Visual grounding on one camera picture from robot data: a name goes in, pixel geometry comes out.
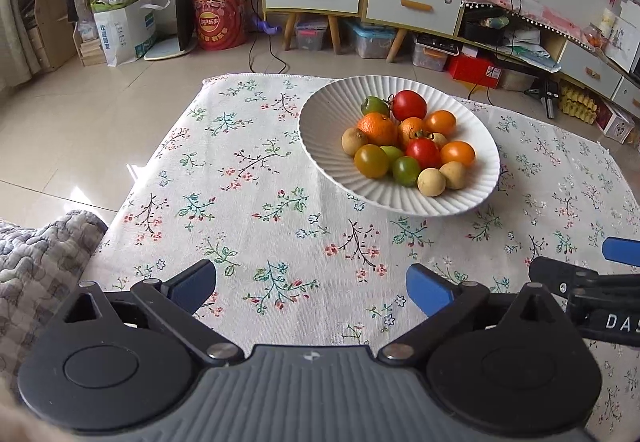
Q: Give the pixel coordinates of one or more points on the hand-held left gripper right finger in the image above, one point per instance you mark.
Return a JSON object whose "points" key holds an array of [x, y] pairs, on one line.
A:
{"points": [[427, 289]]}

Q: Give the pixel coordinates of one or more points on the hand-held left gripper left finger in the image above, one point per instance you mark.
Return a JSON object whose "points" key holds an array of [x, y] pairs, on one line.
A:
{"points": [[192, 287]]}

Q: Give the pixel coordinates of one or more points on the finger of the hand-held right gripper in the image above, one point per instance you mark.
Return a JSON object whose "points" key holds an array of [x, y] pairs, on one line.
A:
{"points": [[622, 251], [550, 272]]}

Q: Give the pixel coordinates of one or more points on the red tomato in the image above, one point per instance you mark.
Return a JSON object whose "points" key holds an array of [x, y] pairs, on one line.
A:
{"points": [[408, 105], [423, 152]]}

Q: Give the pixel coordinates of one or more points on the orange tomato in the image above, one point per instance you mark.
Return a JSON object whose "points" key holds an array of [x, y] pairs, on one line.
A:
{"points": [[457, 153], [440, 122]]}

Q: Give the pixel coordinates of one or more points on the yellow-green tomato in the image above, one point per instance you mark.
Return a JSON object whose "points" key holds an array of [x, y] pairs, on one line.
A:
{"points": [[371, 160]]}

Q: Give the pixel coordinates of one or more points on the mandarin orange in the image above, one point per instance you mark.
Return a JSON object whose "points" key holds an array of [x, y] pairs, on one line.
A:
{"points": [[411, 129], [377, 128]]}

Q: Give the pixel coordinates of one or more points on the white ribbed plate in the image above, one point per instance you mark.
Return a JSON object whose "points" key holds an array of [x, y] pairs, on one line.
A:
{"points": [[330, 146]]}

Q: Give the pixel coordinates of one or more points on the floral tablecloth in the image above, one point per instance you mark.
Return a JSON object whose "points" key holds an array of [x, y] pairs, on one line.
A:
{"points": [[250, 202]]}

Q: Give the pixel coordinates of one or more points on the white patterned box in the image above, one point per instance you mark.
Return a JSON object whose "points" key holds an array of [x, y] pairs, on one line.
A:
{"points": [[616, 121]]}

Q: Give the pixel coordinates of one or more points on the yellow bumpy package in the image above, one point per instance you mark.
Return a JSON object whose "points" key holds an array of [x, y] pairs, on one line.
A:
{"points": [[577, 104]]}

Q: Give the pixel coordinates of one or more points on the grey quilted blanket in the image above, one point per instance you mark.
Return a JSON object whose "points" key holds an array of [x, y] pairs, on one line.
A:
{"points": [[40, 262]]}

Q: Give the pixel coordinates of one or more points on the black handheld tool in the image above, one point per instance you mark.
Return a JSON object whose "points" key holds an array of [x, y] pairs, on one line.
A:
{"points": [[542, 96]]}

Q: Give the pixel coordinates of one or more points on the low wooden media cabinet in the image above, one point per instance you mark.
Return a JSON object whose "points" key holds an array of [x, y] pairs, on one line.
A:
{"points": [[590, 69]]}

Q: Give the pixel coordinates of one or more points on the glass jar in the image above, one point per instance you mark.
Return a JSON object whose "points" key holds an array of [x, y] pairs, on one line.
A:
{"points": [[595, 39]]}

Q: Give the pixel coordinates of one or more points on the red cardboard box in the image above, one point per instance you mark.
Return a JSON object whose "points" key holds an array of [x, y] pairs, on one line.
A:
{"points": [[472, 70]]}

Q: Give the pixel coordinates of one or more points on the black lid storage box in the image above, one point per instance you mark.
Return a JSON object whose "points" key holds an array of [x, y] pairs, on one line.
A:
{"points": [[434, 54]]}

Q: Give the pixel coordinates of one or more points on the black device box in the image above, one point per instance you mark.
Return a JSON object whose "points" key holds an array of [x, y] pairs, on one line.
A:
{"points": [[485, 31]]}

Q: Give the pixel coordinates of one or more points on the blue lid storage box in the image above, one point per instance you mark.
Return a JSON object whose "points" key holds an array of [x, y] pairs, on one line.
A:
{"points": [[370, 39]]}

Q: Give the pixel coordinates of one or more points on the white paper bag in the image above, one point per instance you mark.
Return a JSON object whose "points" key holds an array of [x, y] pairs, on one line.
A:
{"points": [[125, 29]]}

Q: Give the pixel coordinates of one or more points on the red printed bag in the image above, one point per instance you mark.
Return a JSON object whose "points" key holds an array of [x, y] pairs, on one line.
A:
{"points": [[217, 16]]}

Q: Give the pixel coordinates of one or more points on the black panel on white base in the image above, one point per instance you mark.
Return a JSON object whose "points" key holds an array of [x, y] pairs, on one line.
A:
{"points": [[184, 14]]}

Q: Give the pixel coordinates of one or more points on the clear plastic storage box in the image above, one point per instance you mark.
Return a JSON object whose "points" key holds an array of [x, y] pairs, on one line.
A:
{"points": [[311, 34]]}

